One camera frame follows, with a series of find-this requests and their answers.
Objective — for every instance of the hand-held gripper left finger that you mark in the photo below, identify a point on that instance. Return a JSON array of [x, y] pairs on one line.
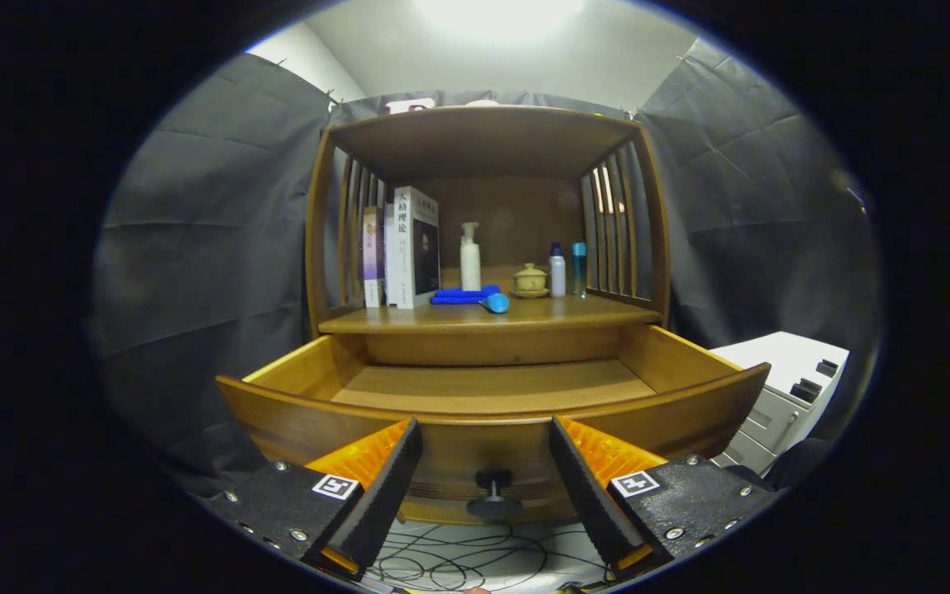
[[384, 487]]

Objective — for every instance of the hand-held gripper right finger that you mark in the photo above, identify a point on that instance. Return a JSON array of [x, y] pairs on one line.
[[586, 495]]

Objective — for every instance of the black drawer knob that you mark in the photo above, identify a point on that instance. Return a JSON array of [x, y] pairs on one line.
[[494, 487]]

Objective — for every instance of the wooden drawer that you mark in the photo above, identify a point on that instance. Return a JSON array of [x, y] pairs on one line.
[[483, 388]]

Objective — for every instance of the blue cosmetic tube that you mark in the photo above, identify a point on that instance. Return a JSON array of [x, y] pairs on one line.
[[496, 303]]

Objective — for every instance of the wooden countertop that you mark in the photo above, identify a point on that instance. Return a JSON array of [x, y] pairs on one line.
[[557, 312]]

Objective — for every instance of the white drawer unit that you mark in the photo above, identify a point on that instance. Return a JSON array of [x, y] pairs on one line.
[[772, 355]]

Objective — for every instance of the brown wooden cabinet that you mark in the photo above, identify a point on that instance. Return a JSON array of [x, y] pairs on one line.
[[516, 214]]

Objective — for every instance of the blue folded cloth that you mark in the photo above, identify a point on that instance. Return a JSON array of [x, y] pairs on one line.
[[450, 294]]

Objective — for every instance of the yellow ceramic saucer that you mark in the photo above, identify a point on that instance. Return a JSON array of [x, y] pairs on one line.
[[524, 294]]

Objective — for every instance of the white bottle with blue cap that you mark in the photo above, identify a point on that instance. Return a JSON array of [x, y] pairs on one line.
[[557, 276]]

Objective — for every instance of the thin white book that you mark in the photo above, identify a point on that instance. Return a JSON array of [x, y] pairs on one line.
[[389, 264]]

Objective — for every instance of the yellow ceramic lidded cup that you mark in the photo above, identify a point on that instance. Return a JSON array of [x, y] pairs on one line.
[[530, 279]]

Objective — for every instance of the teal bottle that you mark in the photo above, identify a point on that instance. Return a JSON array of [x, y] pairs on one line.
[[579, 268]]

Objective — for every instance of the purple book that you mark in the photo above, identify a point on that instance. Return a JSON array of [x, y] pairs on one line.
[[373, 256]]

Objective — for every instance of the thick white portrait book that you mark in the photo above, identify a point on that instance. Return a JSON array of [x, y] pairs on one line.
[[403, 256]]

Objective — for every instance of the white pump bottle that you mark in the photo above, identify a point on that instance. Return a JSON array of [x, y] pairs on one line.
[[470, 268]]

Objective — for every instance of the black backdrop cloth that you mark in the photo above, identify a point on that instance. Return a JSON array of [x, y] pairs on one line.
[[195, 247]]

